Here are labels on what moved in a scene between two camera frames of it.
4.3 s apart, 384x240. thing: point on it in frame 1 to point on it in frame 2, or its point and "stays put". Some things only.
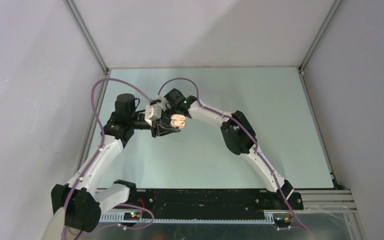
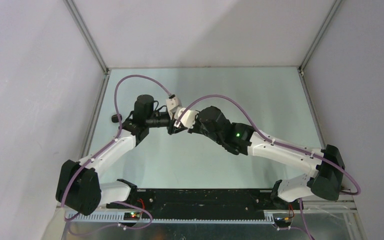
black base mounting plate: (210, 201) stays put
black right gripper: (171, 108) to (195, 129)
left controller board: (131, 216) stays put
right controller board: (282, 221) stays put
